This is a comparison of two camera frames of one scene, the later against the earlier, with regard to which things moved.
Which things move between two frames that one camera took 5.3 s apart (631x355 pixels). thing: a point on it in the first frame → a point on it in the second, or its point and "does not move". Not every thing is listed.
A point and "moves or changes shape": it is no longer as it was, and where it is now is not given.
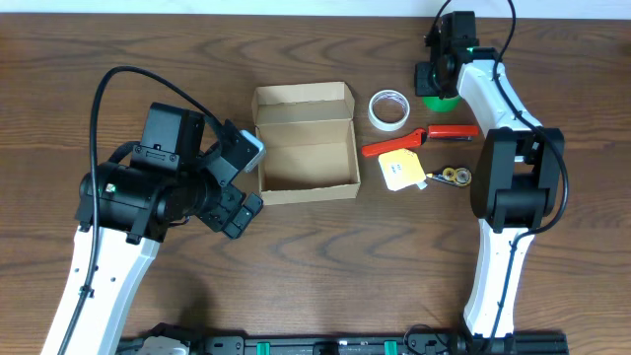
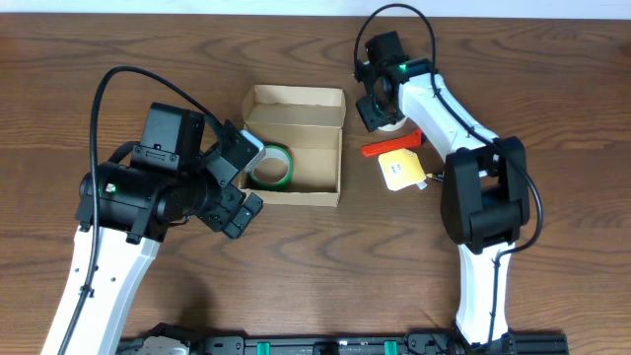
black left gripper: [229, 208] does not move
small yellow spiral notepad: [402, 169] does not move
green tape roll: [437, 105] moves or changes shape
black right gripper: [425, 81] → [374, 114]
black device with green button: [489, 344] does not move
